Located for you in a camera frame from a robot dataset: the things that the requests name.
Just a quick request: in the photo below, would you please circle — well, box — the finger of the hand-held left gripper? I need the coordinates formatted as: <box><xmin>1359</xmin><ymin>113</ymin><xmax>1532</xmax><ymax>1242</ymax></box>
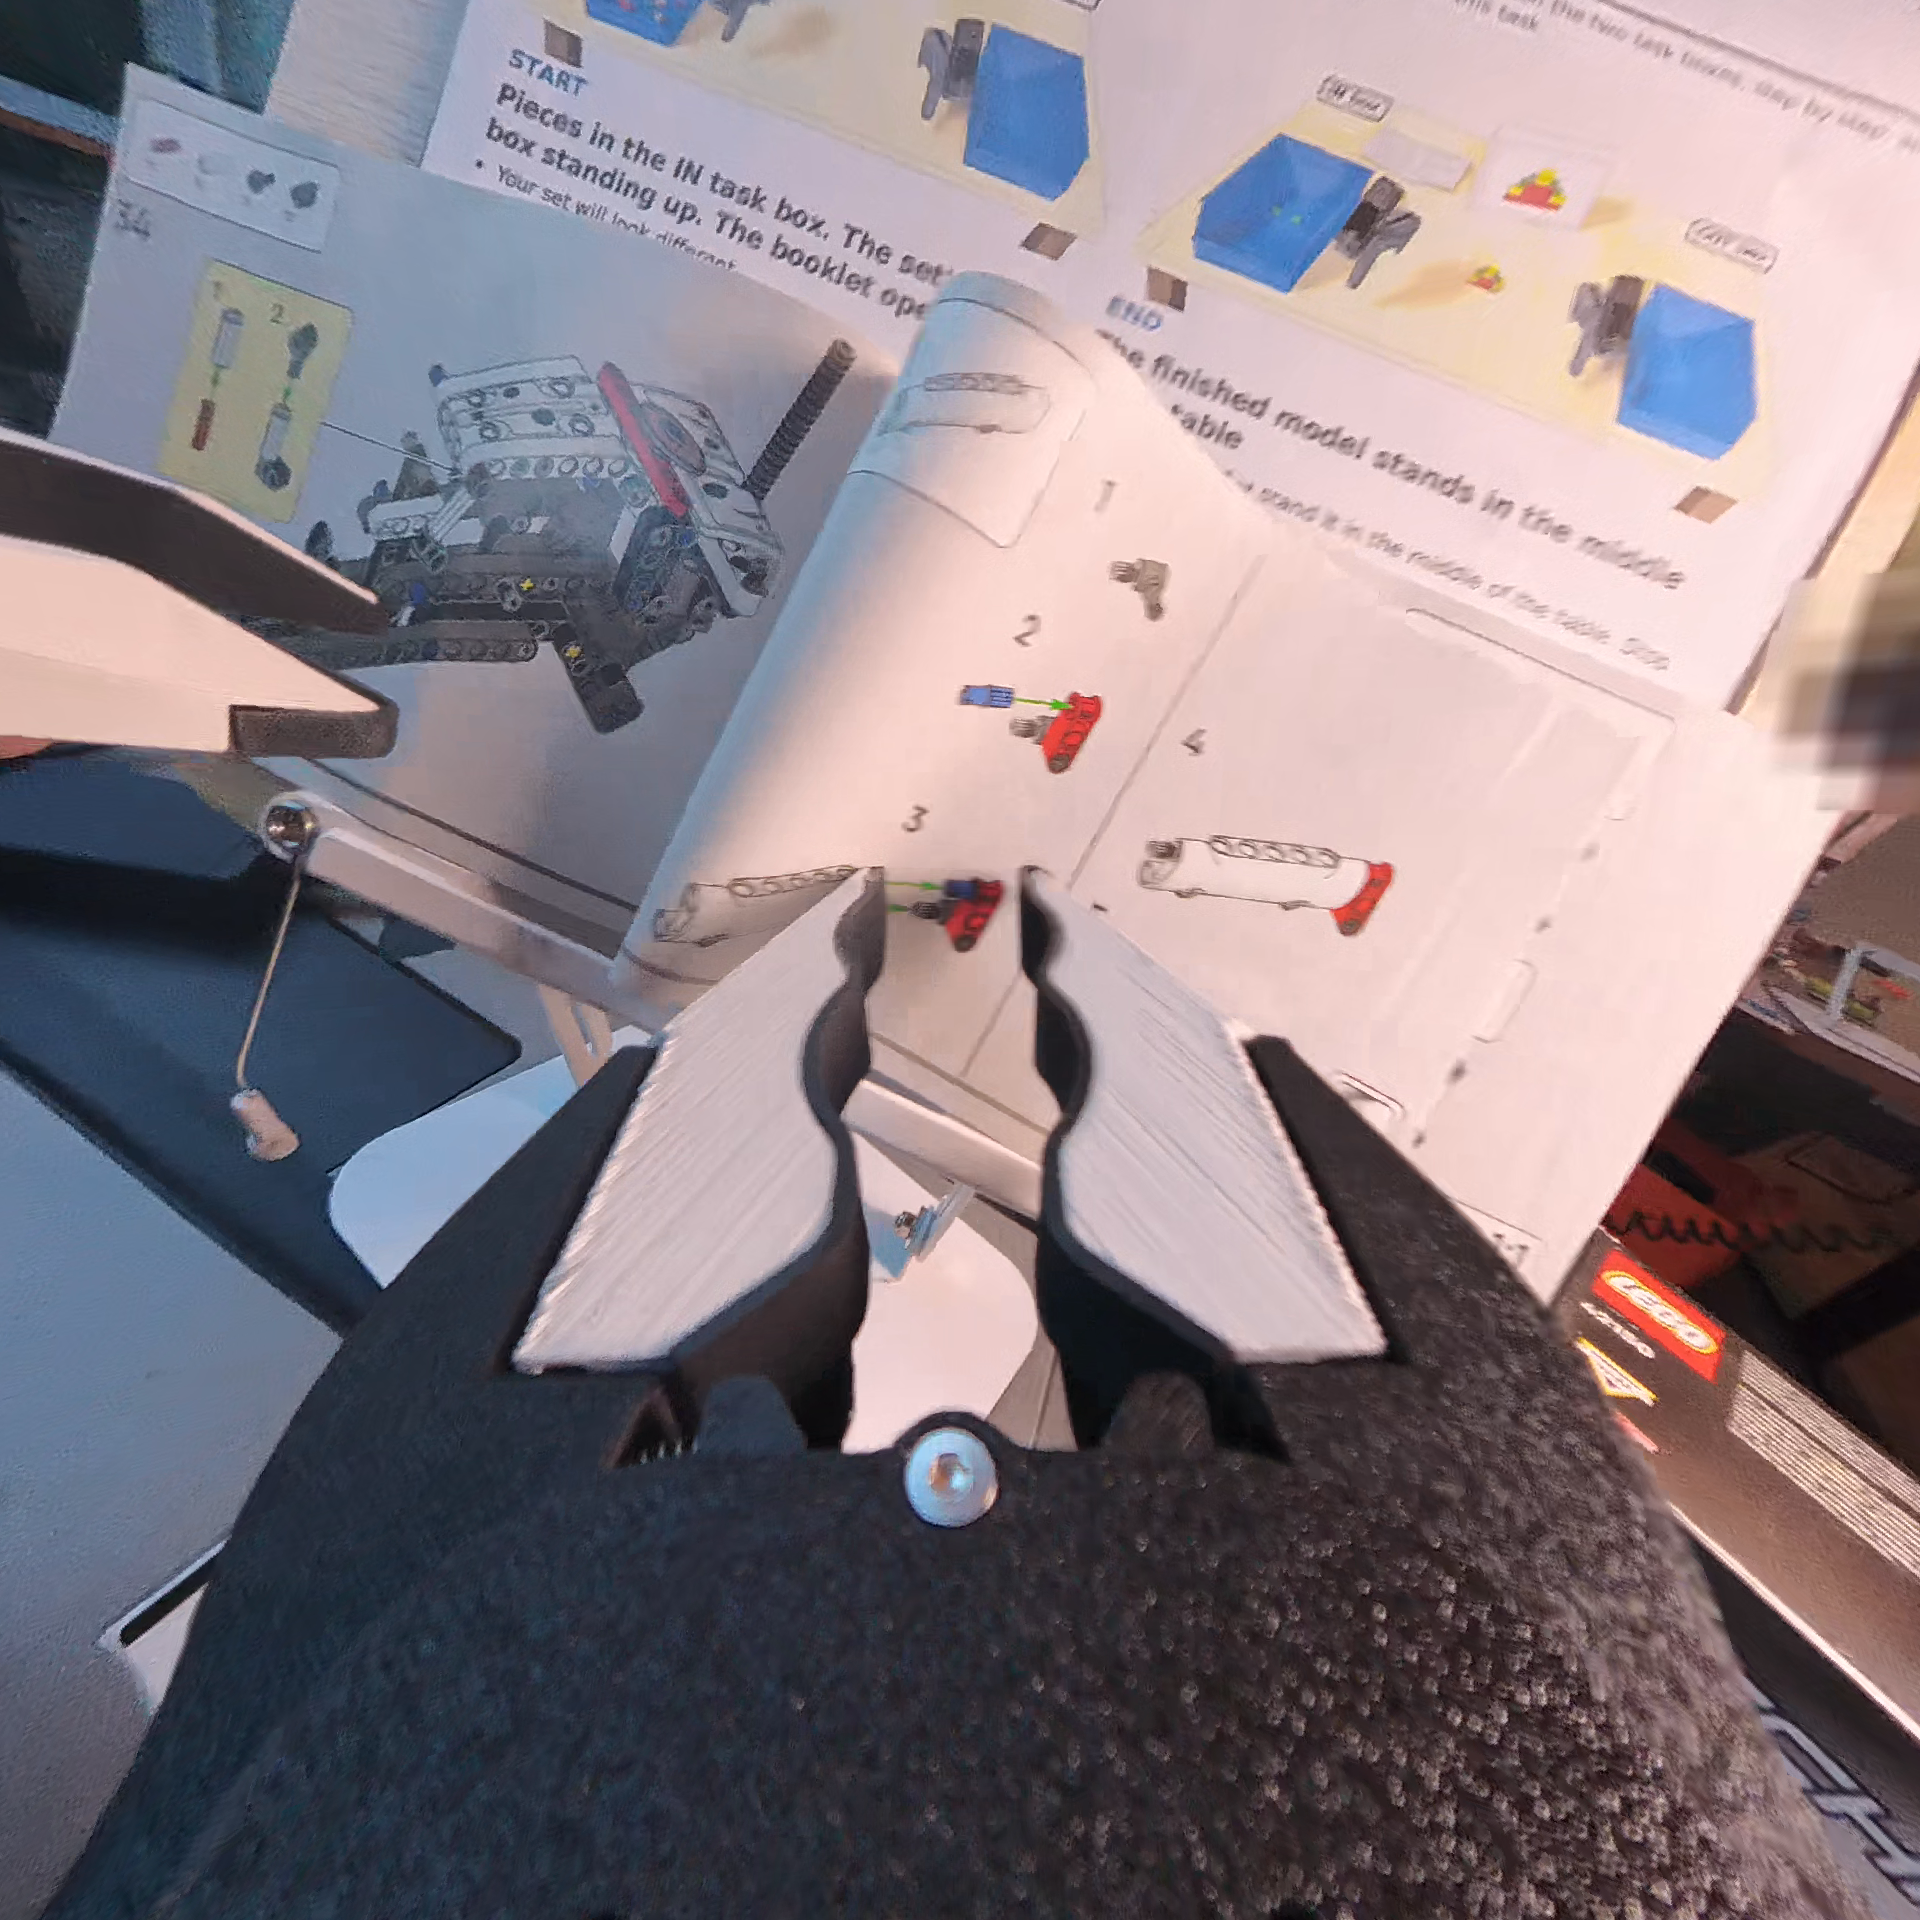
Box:
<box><xmin>0</xmin><ymin>424</ymin><xmax>389</xmax><ymax>635</ymax></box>
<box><xmin>0</xmin><ymin>539</ymin><xmax>403</xmax><ymax>761</ymax></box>

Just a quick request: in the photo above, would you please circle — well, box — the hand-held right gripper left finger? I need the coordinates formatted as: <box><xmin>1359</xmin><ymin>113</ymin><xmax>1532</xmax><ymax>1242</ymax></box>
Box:
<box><xmin>512</xmin><ymin>866</ymin><xmax>889</xmax><ymax>1373</ymax></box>

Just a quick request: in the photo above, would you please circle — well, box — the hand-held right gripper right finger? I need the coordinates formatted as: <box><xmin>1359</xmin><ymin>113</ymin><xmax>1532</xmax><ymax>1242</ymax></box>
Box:
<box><xmin>1020</xmin><ymin>866</ymin><xmax>1391</xmax><ymax>1364</ymax></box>

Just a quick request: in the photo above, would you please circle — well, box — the toy instruction booklet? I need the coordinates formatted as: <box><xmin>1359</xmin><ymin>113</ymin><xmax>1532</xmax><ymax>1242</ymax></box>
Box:
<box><xmin>57</xmin><ymin>64</ymin><xmax>1845</xmax><ymax>1308</ymax></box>

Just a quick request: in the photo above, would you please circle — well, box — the grey desk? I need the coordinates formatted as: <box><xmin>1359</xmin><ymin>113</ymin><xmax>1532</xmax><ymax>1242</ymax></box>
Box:
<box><xmin>0</xmin><ymin>1049</ymin><xmax>355</xmax><ymax>1920</ymax></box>

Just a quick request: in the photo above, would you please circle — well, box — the white book stand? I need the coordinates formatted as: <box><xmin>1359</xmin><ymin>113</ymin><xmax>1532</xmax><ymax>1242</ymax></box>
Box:
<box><xmin>224</xmin><ymin>796</ymin><xmax>1058</xmax><ymax>1449</ymax></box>

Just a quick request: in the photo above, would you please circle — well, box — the toy truck box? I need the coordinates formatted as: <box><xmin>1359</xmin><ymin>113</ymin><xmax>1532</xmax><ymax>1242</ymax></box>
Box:
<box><xmin>1553</xmin><ymin>1224</ymin><xmax>1920</xmax><ymax>1920</ymax></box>

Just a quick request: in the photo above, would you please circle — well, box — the printed instruction sheet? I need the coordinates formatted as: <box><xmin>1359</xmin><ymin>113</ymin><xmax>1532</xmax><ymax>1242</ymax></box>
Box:
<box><xmin>421</xmin><ymin>0</ymin><xmax>1920</xmax><ymax>713</ymax></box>

